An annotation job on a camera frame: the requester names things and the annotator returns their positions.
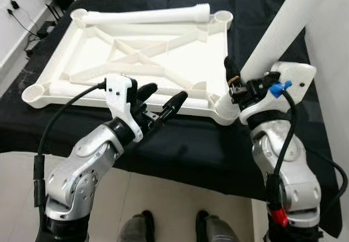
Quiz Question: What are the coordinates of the black power strip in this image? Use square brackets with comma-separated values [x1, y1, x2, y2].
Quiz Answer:
[32, 20, 58, 40]

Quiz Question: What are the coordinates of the black table cloth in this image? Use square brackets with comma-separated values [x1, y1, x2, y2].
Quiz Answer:
[0, 0, 344, 237]

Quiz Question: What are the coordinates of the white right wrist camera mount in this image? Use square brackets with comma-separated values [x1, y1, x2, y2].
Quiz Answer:
[239, 61, 317, 125]

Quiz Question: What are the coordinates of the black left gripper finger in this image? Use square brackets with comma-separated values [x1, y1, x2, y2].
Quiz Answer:
[155, 91, 189, 124]
[135, 82, 159, 106]

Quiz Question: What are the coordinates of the white plastic table top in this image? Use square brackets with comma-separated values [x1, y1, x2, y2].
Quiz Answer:
[22, 8, 240, 125]

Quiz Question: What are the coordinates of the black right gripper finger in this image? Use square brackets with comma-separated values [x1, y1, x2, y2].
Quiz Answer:
[224, 56, 243, 98]

